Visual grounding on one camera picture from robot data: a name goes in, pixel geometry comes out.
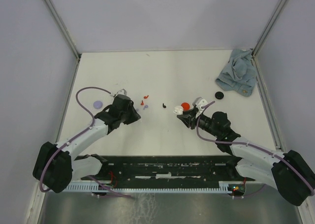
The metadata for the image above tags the black earbud charging case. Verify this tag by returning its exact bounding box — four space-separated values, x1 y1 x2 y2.
215 91 224 100

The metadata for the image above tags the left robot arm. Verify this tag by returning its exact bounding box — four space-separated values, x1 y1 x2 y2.
32 95 141 193

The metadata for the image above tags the aluminium frame post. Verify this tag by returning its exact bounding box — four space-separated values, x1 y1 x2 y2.
36 0 82 61
252 0 296 57

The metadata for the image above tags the white cable duct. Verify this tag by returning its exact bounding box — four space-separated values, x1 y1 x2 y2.
66 181 233 194

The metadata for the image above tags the blue denim cloth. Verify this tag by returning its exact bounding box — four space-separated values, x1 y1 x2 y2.
215 49 257 97

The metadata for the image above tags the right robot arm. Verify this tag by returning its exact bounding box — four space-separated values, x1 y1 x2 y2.
174 106 315 206

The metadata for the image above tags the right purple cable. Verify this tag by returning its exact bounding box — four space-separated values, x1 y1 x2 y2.
195 100 315 197

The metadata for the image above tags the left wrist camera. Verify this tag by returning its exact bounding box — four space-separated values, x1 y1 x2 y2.
116 89 127 96

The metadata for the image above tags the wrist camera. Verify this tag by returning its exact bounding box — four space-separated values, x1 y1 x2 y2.
192 97 208 111
116 89 127 96

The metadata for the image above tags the left aluminium frame post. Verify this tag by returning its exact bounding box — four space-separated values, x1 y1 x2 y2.
36 0 82 61

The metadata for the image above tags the right aluminium frame post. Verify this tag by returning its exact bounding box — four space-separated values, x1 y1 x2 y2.
252 0 296 57

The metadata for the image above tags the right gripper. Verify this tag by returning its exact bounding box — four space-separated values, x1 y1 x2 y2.
176 107 220 138

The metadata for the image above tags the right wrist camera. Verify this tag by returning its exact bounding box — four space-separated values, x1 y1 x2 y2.
192 97 208 111

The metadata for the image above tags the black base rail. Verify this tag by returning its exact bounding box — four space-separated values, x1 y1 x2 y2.
94 156 244 190

